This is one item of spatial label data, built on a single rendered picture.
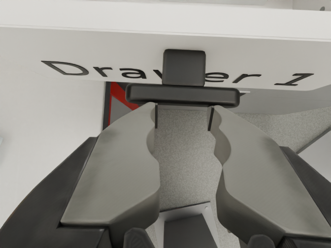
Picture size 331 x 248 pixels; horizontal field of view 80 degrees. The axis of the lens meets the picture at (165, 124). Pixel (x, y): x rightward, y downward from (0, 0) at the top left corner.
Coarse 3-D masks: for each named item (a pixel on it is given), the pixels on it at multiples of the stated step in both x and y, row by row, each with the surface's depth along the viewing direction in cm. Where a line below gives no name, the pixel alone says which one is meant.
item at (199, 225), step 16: (176, 208) 101; (192, 208) 100; (208, 208) 99; (160, 224) 99; (176, 224) 94; (192, 224) 91; (208, 224) 99; (160, 240) 99; (176, 240) 80; (192, 240) 78; (208, 240) 75
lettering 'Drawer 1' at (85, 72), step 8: (48, 64) 17; (72, 64) 17; (64, 72) 19; (88, 72) 19; (128, 72) 18; (136, 72) 18; (160, 72) 18; (216, 72) 17; (208, 80) 20; (296, 80) 18
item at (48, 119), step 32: (0, 64) 28; (0, 96) 28; (32, 96) 28; (64, 96) 28; (96, 96) 28; (0, 128) 28; (32, 128) 28; (64, 128) 28; (96, 128) 28; (0, 160) 27; (32, 160) 27; (0, 192) 27; (0, 224) 27
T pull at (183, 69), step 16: (176, 64) 13; (192, 64) 13; (176, 80) 13; (192, 80) 13; (128, 96) 13; (144, 96) 12; (160, 96) 12; (176, 96) 12; (192, 96) 12; (208, 96) 12; (224, 96) 12
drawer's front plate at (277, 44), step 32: (0, 0) 11; (32, 0) 11; (64, 0) 11; (0, 32) 12; (32, 32) 12; (64, 32) 12; (96, 32) 11; (128, 32) 11; (160, 32) 11; (192, 32) 11; (224, 32) 11; (256, 32) 11; (288, 32) 11; (320, 32) 11; (32, 64) 18; (64, 64) 17; (96, 64) 17; (128, 64) 16; (160, 64) 16; (224, 64) 15; (256, 64) 15; (288, 64) 15; (320, 64) 14
